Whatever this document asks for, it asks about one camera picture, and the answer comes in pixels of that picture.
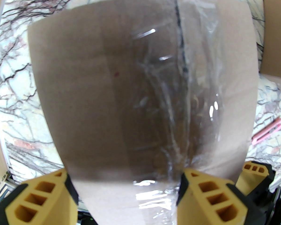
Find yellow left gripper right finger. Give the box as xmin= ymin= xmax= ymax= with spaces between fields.
xmin=176 ymin=167 xmax=268 ymax=225

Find brown cardboard box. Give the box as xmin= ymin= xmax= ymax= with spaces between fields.
xmin=28 ymin=0 xmax=258 ymax=225
xmin=259 ymin=0 xmax=281 ymax=80

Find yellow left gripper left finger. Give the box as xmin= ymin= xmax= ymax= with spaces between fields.
xmin=4 ymin=169 xmax=79 ymax=225

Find pink utility knife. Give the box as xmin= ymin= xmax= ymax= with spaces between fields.
xmin=251 ymin=117 xmax=281 ymax=146

